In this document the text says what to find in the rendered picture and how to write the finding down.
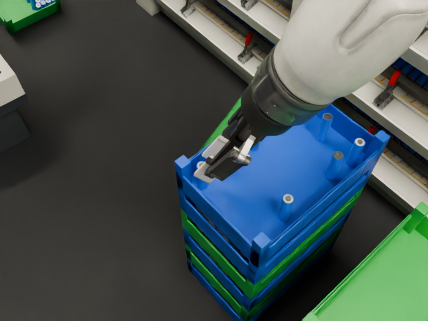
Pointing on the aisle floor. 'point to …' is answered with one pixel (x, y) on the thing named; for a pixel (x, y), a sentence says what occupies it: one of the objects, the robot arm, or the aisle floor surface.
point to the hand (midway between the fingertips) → (214, 160)
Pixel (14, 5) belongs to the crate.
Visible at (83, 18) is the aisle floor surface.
